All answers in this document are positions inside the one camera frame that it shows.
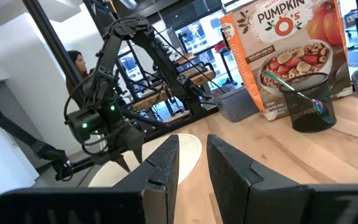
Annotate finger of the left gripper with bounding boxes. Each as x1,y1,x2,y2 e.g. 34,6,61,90
113,154,132,174
132,144,144,165

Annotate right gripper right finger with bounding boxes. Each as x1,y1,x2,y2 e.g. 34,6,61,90
206,134,310,224

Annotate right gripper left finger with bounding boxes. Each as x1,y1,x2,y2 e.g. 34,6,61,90
112,134,180,224

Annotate Pumpkin O's cereal bag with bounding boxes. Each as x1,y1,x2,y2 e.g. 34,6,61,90
219,0,354,121

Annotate white round woven placemat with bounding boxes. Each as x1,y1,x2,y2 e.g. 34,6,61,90
88,133,203,188

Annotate wooden workbench shelves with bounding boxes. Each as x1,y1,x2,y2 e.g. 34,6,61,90
131,52,216,113

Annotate grey translucent plastic container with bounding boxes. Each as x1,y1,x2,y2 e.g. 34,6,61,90
214,86,260,123

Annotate person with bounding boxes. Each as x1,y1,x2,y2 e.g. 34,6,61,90
65,50,90,105

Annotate black mesh cup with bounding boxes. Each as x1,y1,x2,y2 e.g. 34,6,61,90
278,73,337,134

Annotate black diagonal frame brace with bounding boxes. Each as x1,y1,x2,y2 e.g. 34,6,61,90
0,98,74,182

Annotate black frame post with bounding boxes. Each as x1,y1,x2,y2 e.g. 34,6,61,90
22,0,85,106

